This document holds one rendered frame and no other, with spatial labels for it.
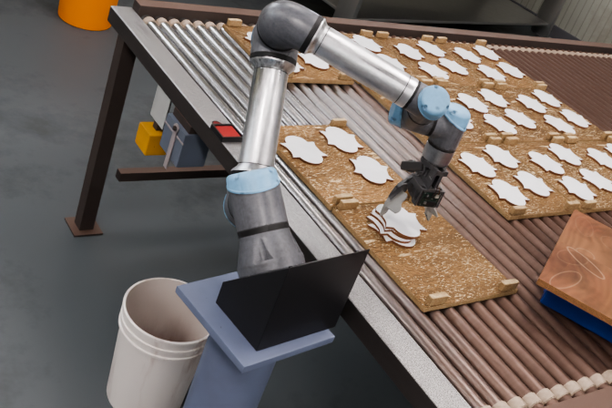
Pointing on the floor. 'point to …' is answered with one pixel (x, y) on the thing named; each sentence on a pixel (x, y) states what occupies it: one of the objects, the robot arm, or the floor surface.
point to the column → (232, 352)
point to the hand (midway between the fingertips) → (402, 217)
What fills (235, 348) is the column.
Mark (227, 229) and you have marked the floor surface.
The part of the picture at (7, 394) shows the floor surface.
